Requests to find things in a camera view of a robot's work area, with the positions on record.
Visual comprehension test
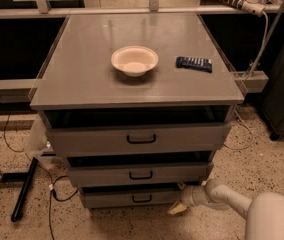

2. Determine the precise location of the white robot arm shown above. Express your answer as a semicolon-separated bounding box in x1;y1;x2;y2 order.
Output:
168;179;284;240

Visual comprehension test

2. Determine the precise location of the grey metal frame rail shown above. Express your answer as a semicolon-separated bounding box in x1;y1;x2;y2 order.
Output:
0;79;39;103

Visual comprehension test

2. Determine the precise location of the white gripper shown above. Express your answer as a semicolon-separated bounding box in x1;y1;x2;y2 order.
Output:
167;182;207;215

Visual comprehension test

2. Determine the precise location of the grey drawer cabinet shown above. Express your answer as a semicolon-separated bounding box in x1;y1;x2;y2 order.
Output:
29;12;245;210

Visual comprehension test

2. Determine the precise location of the grey middle drawer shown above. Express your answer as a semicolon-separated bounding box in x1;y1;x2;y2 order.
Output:
68;162;213;187

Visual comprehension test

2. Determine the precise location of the grey drawer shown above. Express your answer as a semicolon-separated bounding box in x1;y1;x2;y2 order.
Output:
80;183;180;208
68;162;213;187
46;123;231;157

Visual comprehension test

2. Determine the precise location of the white power strip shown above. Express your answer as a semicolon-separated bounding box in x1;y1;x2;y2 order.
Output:
219;0;265;17

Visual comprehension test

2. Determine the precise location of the grey bottom drawer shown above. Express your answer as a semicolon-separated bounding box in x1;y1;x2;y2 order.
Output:
80;183;180;208

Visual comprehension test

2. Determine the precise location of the dark blue snack packet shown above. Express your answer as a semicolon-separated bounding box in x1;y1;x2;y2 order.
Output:
176;56;212;73

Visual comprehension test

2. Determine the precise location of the white cable at right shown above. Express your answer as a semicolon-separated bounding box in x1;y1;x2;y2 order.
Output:
222;110;256;152

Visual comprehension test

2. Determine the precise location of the black pole on floor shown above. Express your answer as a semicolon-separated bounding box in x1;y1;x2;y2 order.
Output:
11;158;38;222

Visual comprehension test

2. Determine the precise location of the black floor cable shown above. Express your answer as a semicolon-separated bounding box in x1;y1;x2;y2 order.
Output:
2;112;79;240

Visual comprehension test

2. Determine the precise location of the grey top drawer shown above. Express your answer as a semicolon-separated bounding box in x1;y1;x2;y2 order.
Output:
46;123;231;157

